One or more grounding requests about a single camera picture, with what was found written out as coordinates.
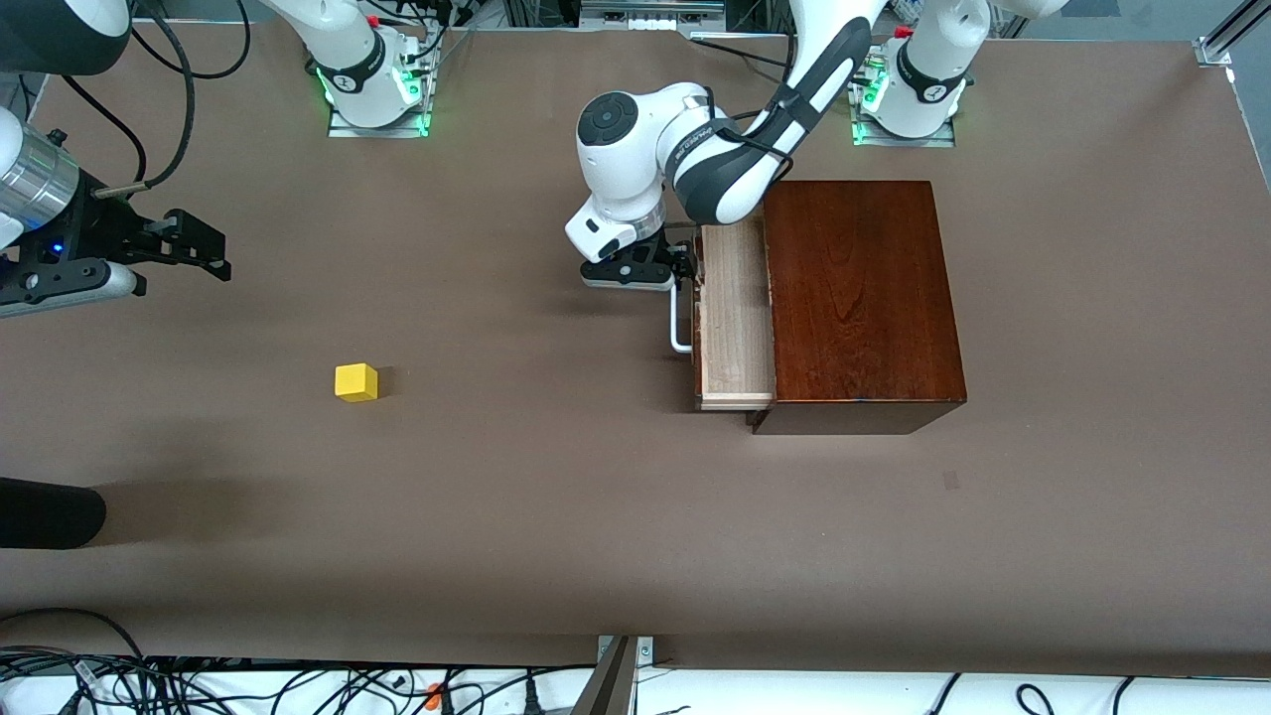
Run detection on black rounded object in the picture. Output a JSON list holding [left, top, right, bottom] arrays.
[[0, 477, 107, 550]]

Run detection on aluminium frame profile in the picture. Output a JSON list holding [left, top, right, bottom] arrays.
[[1196, 0, 1271, 69]]

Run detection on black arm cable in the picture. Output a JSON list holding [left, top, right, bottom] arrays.
[[709, 87, 797, 162], [60, 0, 251, 196]]

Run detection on dark wooden cabinet box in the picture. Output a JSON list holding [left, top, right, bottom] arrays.
[[747, 180, 969, 436]]

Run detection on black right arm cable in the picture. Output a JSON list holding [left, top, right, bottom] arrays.
[[60, 0, 251, 196]]

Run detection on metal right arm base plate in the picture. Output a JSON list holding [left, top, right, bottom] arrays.
[[328, 99, 434, 140]]

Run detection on metal table bracket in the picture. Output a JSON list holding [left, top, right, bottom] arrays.
[[571, 636, 656, 715]]

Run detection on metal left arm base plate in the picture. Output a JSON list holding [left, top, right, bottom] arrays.
[[851, 55, 957, 149]]

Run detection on white power strip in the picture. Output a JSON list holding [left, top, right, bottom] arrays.
[[580, 0, 727, 32]]

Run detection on wooden drawer with white handle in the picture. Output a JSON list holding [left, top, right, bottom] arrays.
[[669, 220, 777, 412]]

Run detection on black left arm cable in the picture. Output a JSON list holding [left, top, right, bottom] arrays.
[[709, 87, 797, 162]]

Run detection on tangle of black cables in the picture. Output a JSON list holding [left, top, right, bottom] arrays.
[[0, 608, 597, 715]]

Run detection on black cable on table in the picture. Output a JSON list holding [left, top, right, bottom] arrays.
[[690, 30, 795, 72]]

